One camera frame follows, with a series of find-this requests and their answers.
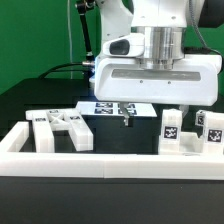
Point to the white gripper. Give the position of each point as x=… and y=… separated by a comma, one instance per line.
x=152, y=68

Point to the white chair seat block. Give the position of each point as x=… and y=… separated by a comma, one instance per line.
x=189, y=144

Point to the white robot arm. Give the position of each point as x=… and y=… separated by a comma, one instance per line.
x=147, y=16

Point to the white tagged cube far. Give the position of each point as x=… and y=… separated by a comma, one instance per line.
x=200, y=117

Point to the white tag marker sheet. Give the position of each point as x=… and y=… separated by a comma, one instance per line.
x=113, y=109

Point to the white chair back frame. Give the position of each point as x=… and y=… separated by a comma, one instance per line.
x=45, y=122

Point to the white U-shaped fence frame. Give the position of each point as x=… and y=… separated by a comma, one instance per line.
x=15, y=162

